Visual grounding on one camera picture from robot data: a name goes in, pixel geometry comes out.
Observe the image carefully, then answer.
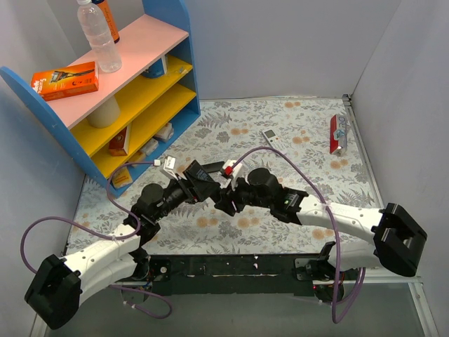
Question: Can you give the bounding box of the white air conditioner remote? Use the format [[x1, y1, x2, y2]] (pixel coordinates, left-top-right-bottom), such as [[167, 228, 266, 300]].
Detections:
[[262, 129, 288, 154]]

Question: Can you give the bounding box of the orange red box on shelf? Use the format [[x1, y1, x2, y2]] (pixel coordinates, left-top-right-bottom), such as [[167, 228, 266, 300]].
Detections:
[[108, 124, 131, 157]]

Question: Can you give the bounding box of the red toothpaste box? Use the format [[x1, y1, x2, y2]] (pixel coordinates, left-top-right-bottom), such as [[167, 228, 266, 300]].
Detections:
[[330, 114, 348, 156]]

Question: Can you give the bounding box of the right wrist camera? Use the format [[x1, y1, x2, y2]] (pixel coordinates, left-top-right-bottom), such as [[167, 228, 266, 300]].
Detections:
[[220, 159, 243, 188]]

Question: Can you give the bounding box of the slim black remote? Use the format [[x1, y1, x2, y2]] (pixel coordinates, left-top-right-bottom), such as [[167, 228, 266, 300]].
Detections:
[[202, 161, 225, 173]]

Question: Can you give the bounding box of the clear plastic water bottle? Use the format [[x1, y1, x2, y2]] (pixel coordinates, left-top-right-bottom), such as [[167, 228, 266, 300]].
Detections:
[[77, 0, 122, 73]]

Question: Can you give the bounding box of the black TV remote with buttons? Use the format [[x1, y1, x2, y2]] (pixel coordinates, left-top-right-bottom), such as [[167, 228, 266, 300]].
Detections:
[[183, 160, 220, 201]]

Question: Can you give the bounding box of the floral table mat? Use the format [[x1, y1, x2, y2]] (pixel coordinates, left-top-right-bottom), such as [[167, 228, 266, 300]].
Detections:
[[66, 98, 394, 256]]

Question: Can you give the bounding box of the blue white box on shelf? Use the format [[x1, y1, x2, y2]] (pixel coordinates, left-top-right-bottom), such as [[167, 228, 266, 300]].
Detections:
[[141, 56, 168, 79]]

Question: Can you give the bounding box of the yellow soap pack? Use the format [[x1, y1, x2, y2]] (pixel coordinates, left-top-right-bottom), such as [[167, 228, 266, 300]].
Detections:
[[128, 150, 147, 167]]

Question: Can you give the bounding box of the orange razor box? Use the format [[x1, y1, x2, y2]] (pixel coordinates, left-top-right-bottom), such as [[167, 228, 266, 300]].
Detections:
[[30, 61, 99, 101]]

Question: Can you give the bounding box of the yellow orange packet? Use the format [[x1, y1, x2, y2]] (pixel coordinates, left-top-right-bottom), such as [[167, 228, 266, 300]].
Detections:
[[112, 166, 133, 190]]

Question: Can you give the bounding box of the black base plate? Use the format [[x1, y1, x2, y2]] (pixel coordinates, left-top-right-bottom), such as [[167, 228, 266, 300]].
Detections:
[[108, 254, 347, 305]]

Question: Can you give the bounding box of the cream cylinder container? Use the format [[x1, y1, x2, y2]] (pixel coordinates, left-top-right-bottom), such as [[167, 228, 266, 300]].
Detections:
[[86, 95, 121, 128]]

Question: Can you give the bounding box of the aluminium frame rail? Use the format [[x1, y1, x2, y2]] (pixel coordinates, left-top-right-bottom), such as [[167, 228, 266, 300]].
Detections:
[[29, 256, 439, 337]]

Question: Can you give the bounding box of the blue pink yellow shelf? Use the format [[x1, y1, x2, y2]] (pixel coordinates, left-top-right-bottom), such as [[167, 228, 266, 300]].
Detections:
[[1, 1, 201, 187]]

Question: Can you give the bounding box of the white soap pack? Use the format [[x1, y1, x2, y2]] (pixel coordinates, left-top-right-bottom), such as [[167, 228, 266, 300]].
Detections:
[[153, 122, 174, 143], [140, 138, 159, 156]]

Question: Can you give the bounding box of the orange bottle on shelf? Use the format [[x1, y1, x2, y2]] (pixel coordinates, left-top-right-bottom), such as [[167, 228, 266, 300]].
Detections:
[[92, 0, 120, 43]]

